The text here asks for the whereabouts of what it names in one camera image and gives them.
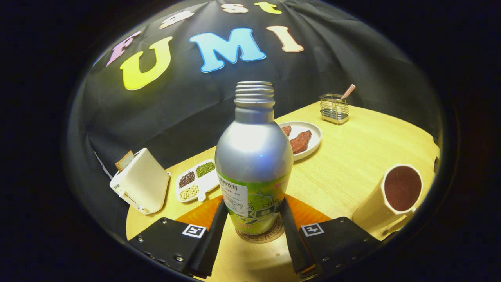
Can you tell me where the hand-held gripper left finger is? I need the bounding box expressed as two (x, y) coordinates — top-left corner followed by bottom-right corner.
(127, 196), (228, 279)

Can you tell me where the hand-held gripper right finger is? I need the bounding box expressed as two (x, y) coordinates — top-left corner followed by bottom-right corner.
(280, 196), (398, 279)

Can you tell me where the round cork coaster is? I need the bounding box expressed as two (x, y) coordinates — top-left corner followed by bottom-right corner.
(236, 213), (285, 244)

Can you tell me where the cream cup with handle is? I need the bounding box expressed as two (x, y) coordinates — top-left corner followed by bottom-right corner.
(352, 164), (424, 237)

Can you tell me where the silver juice bottle green label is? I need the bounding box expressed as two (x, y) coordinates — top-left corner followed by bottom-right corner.
(214, 81), (294, 235)

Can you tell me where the pale yellow beans pile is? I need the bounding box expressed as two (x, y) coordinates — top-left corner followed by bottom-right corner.
(179, 185), (199, 201)

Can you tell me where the white divided tray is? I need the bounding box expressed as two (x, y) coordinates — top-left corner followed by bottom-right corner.
(176, 159), (220, 203)

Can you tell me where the dark brown beans pile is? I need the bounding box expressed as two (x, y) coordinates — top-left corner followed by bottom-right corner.
(179, 171), (196, 188)

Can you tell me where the green beans pile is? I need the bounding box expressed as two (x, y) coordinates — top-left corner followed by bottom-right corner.
(196, 162), (216, 178)

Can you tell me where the white toaster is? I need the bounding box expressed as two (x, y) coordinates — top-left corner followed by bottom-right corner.
(110, 148), (171, 215)

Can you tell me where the wooden table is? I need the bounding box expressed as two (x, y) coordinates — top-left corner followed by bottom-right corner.
(125, 101), (441, 282)

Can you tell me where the white oval plate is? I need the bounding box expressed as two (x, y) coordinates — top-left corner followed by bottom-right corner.
(279, 121), (322, 161)

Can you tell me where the toast bread slice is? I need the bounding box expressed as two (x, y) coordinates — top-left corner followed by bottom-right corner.
(115, 150), (135, 172)

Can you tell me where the black backdrop cloth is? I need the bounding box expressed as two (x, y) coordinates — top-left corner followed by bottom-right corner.
(67, 0), (443, 239)

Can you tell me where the metal wire holder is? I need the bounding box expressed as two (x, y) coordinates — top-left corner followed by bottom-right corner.
(320, 93), (350, 125)

